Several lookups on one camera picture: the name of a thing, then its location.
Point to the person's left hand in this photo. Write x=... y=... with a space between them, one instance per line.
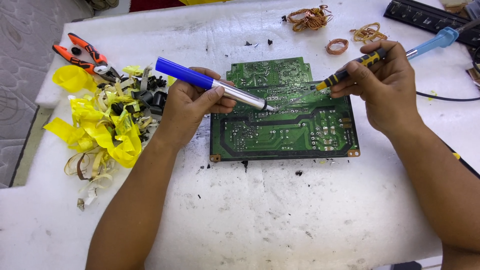
x=183 y=108

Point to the person's right hand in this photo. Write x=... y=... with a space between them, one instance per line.
x=390 y=90

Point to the blue and silver desoldering pump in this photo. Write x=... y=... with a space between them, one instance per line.
x=180 y=71

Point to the yellow and black screwdriver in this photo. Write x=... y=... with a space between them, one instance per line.
x=337 y=77

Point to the heap of yellow tape scraps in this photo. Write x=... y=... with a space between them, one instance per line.
x=112 y=142

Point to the long black plastic panel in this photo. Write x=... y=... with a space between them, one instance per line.
x=420 y=17

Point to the small green circuit board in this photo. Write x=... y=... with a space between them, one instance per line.
x=270 y=71

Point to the large green circuit board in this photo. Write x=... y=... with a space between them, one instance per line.
x=285 y=138

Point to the black strip with yellow mark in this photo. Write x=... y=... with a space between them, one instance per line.
x=465 y=165

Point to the red cloth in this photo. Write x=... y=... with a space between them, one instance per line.
x=153 y=4

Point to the yellow cloth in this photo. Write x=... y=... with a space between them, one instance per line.
x=202 y=2

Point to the orange and black pliers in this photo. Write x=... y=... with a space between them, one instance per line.
x=88 y=48

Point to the small black round part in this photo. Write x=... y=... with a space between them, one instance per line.
x=76 y=51

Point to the white foam sheet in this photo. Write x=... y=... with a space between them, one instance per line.
x=262 y=210

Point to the beige cloth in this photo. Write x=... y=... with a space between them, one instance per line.
x=103 y=3

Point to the grey patterned mat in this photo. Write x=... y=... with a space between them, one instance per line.
x=22 y=75

